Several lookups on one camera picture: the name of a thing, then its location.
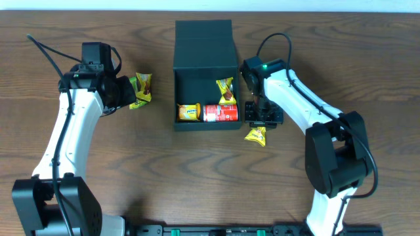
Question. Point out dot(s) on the red chips can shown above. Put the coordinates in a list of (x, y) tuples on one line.
[(220, 113)]

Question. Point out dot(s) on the dark green box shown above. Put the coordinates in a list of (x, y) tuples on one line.
[(204, 53)]

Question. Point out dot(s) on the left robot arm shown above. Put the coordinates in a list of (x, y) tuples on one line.
[(56, 199)]

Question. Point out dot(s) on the yellow-green chocolate snack packet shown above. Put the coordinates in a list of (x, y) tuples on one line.
[(143, 82)]

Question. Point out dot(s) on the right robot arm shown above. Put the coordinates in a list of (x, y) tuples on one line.
[(336, 154)]

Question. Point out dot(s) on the yellow Apollo chocolate packet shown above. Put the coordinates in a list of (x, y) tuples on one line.
[(226, 89)]

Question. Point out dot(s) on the yellow orange snack packet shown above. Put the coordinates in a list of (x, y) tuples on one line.
[(257, 135)]

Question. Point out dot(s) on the green snack packet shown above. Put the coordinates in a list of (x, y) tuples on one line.
[(138, 102)]

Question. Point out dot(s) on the orange biscuit packet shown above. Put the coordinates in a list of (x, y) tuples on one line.
[(189, 112)]

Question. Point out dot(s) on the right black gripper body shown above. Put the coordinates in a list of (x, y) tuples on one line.
[(263, 116)]

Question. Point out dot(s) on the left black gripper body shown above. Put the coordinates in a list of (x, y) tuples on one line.
[(125, 92)]

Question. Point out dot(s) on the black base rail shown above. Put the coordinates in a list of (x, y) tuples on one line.
[(223, 230)]

